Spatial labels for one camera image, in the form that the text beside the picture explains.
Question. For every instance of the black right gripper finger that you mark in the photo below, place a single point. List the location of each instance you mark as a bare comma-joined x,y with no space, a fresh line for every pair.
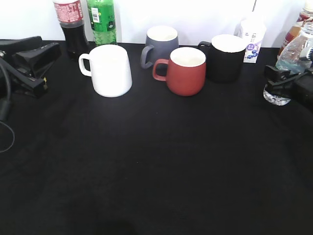
280,82

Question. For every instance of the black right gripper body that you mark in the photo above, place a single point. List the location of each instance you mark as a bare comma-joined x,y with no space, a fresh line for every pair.
302,90

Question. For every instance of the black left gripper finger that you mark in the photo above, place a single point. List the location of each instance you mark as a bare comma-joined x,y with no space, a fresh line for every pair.
30,54
24,82

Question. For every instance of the clear water bottle green label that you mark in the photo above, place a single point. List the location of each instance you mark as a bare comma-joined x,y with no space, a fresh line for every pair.
295,58

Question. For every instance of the white ceramic mug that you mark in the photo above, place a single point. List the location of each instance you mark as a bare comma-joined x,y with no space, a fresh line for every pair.
109,69

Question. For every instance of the cola bottle red label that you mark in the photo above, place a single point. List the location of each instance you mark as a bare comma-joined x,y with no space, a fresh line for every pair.
70,17

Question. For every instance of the white blueberry milk carton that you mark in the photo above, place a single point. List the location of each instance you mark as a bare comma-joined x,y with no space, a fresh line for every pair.
252,30

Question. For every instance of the black ceramic mug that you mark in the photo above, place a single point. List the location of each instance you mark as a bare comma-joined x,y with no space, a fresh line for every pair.
224,57

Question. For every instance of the amber tea bottle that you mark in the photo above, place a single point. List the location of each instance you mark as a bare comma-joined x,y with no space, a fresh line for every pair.
305,16

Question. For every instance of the green soda bottle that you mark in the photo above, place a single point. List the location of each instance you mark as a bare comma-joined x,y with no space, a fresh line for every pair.
102,20

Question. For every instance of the red ceramic mug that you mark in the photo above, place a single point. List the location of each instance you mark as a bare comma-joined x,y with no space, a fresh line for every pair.
186,70

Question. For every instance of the grey ceramic mug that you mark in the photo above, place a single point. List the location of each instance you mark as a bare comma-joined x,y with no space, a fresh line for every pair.
160,42

